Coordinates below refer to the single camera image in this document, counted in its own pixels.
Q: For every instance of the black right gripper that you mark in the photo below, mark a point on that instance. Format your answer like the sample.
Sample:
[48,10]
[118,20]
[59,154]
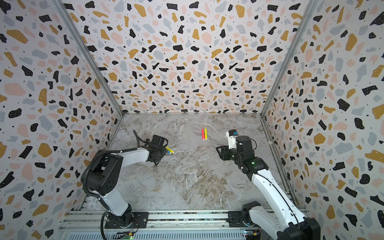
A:
[226,151]

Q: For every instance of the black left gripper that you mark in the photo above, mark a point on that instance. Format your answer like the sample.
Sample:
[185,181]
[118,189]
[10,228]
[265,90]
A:
[164,150]

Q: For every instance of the pink highlighter pen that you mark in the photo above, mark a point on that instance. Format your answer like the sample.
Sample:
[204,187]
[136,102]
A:
[203,135]

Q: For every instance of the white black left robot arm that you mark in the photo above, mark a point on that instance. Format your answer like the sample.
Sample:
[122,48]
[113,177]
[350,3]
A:
[101,176]

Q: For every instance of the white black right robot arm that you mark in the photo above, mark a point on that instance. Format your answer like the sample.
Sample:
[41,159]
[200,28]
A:
[288,222]

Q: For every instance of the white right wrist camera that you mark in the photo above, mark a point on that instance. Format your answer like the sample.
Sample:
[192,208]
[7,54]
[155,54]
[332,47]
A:
[231,136]

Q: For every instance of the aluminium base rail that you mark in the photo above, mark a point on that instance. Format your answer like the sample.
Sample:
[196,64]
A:
[162,225]

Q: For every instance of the metal corner post right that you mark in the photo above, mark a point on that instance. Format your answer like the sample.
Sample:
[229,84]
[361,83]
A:
[290,54]

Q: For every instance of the metal corner post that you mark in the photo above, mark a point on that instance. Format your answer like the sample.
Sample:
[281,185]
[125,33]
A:
[290,54]
[71,26]

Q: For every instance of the metal corner post left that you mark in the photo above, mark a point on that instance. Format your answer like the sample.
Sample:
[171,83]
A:
[71,26]

